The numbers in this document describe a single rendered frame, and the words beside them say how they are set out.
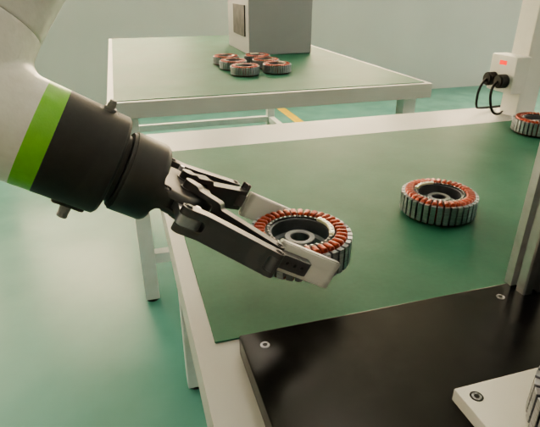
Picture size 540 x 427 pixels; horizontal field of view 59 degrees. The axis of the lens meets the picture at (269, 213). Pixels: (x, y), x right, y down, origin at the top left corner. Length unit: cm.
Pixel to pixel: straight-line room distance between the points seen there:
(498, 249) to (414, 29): 488
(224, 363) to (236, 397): 4
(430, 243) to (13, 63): 53
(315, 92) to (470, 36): 439
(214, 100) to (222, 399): 120
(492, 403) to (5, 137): 42
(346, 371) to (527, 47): 111
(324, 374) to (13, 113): 32
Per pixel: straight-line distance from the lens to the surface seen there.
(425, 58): 564
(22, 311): 197
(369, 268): 61
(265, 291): 56
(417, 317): 51
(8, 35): 43
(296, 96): 161
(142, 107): 152
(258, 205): 55
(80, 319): 185
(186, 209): 40
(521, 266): 59
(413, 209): 73
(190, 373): 145
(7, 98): 41
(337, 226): 52
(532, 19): 140
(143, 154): 42
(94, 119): 42
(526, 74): 139
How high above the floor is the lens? 107
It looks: 26 degrees down
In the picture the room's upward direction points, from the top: straight up
